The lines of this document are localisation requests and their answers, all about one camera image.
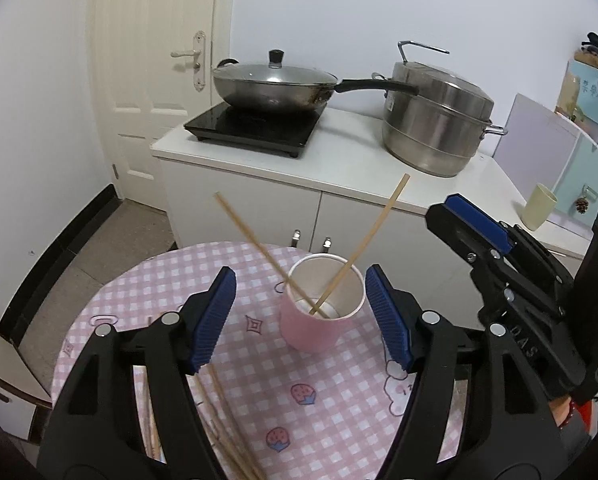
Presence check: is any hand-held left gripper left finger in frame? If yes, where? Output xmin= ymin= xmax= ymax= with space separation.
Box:
xmin=38 ymin=266 xmax=237 ymax=480

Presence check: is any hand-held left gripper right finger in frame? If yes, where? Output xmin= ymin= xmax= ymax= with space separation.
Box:
xmin=364 ymin=264 xmax=580 ymax=480

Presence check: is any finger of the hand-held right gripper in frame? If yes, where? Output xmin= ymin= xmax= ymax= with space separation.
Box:
xmin=425 ymin=194 xmax=517 ymax=261
xmin=499 ymin=221 xmax=576 ymax=307

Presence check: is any pink paper cup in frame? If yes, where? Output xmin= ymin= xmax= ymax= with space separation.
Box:
xmin=279 ymin=254 xmax=366 ymax=353

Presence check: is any person's right forearm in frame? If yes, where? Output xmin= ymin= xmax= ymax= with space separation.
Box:
xmin=549 ymin=392 xmax=598 ymax=443

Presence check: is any cream plastic cup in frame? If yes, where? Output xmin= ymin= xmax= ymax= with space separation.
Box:
xmin=522 ymin=182 xmax=558 ymax=232

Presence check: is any pale blue panel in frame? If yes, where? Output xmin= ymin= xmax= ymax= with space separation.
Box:
xmin=549 ymin=135 xmax=598 ymax=236

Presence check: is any stainless steel steamer pot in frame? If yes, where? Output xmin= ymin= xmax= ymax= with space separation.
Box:
xmin=371 ymin=40 xmax=509 ymax=178

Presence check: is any lavender board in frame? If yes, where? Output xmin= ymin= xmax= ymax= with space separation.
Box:
xmin=494 ymin=92 xmax=596 ymax=162

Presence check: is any pink checked tablecloth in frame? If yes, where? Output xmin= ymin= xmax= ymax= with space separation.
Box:
xmin=50 ymin=242 xmax=460 ymax=480

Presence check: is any white kitchen cabinet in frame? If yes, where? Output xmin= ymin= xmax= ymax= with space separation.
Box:
xmin=150 ymin=105 xmax=597 ymax=281

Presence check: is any light blue printed box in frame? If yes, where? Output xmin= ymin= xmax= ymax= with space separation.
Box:
xmin=554 ymin=57 xmax=598 ymax=126

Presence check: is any black induction cooktop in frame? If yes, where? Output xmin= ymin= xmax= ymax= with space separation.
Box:
xmin=183 ymin=102 xmax=330 ymax=158

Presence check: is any white storage box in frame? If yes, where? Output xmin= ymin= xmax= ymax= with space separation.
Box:
xmin=0 ymin=317 xmax=54 ymax=443

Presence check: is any cream panelled door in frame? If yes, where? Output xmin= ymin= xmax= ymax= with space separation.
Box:
xmin=86 ymin=0 xmax=235 ymax=211

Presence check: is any glass wok lid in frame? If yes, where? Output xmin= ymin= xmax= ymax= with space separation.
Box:
xmin=213 ymin=49 xmax=340 ymax=86

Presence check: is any steel wok with black handle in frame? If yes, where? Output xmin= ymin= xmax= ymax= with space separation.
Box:
xmin=211 ymin=58 xmax=420 ymax=113

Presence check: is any cream door lever handle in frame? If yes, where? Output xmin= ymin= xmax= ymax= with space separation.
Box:
xmin=171 ymin=31 xmax=212 ymax=92

